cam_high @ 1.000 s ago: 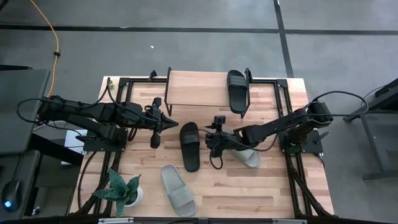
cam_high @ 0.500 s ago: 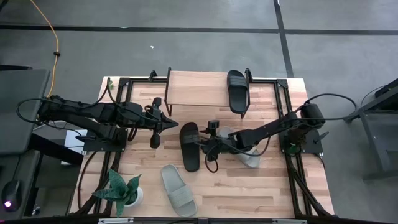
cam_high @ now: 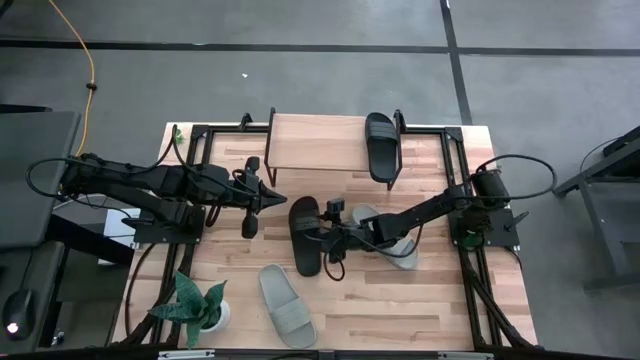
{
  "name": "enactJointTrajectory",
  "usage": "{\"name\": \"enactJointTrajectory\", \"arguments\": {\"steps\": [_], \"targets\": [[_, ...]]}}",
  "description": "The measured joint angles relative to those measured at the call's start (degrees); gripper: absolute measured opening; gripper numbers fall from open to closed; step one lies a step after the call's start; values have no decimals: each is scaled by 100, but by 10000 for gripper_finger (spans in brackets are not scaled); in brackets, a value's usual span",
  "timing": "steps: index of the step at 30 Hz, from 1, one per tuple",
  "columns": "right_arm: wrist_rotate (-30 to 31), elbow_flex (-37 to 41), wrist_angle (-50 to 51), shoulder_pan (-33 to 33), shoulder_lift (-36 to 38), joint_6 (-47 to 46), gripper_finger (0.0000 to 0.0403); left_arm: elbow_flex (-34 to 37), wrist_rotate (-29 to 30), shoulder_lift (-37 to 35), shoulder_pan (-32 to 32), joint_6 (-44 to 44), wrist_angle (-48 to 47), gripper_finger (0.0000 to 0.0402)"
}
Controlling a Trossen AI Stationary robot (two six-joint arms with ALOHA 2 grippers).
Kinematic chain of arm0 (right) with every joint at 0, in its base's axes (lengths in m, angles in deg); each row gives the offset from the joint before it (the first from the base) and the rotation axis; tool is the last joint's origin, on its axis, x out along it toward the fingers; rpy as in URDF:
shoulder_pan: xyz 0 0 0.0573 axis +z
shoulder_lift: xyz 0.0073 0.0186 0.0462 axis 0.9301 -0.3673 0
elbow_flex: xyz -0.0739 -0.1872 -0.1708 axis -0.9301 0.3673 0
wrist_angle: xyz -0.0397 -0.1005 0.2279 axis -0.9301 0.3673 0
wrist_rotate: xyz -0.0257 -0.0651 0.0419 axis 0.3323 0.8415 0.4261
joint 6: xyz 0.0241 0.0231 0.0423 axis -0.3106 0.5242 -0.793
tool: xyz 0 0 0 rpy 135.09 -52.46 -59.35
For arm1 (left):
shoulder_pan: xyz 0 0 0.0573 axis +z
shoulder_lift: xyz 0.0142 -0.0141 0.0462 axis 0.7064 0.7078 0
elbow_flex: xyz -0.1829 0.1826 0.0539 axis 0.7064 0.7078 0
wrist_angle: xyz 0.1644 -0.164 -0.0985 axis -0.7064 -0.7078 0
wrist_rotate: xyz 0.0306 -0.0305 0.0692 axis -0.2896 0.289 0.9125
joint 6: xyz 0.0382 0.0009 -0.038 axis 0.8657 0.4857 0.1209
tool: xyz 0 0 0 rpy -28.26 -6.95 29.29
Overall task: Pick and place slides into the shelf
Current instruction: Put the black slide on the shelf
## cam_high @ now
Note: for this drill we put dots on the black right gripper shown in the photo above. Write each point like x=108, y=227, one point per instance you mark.
x=345, y=240

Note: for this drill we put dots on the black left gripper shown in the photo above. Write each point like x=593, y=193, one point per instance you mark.
x=247, y=197

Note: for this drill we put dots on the black slide sandal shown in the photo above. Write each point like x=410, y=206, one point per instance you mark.
x=305, y=260
x=382, y=160

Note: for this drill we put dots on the grey slide sandal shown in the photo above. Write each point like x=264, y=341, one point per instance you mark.
x=405, y=257
x=285, y=305

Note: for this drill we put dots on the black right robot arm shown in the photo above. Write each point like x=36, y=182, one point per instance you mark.
x=425, y=212

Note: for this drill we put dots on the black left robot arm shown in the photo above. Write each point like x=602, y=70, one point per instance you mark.
x=165, y=182

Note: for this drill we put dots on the wooden shelf with black legs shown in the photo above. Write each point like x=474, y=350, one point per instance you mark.
x=315, y=145

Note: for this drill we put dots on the green plant in white pot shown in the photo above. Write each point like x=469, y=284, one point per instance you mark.
x=192, y=305

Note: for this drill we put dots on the dark grey desk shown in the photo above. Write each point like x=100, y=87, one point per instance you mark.
x=30, y=200

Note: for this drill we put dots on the black desk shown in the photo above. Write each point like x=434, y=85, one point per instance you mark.
x=30, y=270

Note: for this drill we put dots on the black computer mouse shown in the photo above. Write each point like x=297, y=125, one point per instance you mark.
x=20, y=312

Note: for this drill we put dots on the grey metal desk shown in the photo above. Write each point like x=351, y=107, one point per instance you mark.
x=610, y=210

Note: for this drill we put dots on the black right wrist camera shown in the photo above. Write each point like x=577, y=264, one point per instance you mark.
x=336, y=207

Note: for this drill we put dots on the black aluminium table frame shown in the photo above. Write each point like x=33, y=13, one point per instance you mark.
x=230, y=130

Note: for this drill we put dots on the black camera rig bar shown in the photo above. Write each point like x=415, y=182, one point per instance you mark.
x=350, y=356

